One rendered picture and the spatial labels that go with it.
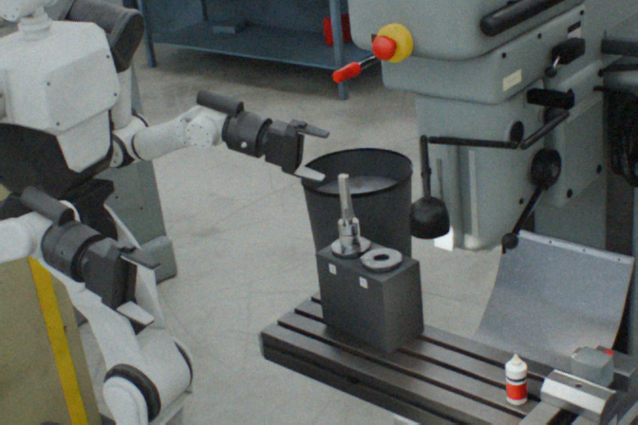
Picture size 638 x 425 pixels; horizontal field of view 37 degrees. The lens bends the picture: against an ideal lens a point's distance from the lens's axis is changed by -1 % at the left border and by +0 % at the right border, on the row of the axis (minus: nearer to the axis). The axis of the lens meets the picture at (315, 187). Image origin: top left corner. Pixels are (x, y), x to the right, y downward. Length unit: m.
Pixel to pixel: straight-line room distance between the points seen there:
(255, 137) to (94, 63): 0.35
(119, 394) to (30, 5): 0.81
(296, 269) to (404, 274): 2.45
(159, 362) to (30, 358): 1.38
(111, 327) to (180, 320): 2.27
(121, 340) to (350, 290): 0.52
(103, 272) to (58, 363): 1.92
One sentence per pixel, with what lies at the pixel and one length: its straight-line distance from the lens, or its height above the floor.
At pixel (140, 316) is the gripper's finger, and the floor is 1.40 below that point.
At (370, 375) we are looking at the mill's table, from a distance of 2.09.
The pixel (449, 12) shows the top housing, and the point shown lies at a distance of 1.48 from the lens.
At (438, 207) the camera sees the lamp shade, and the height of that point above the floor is 1.46.
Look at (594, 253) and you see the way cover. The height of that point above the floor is 1.11.
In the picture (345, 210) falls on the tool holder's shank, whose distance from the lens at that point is 2.13.
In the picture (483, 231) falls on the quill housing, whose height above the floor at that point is 1.37.
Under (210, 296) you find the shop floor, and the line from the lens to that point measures 4.42.
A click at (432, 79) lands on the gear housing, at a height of 1.67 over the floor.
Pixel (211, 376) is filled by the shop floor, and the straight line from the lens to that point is 3.88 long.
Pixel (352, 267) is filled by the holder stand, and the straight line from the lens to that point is 2.11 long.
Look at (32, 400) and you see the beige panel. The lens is 3.45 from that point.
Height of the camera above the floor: 2.18
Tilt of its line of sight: 24 degrees down
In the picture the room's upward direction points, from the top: 7 degrees counter-clockwise
